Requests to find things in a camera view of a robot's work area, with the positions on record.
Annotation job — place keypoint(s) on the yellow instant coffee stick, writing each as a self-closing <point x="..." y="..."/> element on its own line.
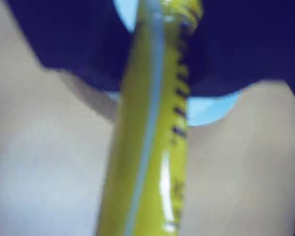
<point x="147" y="123"/>

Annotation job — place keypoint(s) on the teal round plate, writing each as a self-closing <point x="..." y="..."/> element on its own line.
<point x="206" y="110"/>

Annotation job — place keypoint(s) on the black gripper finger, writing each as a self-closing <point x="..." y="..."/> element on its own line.
<point x="243" y="44"/>
<point x="76" y="41"/>

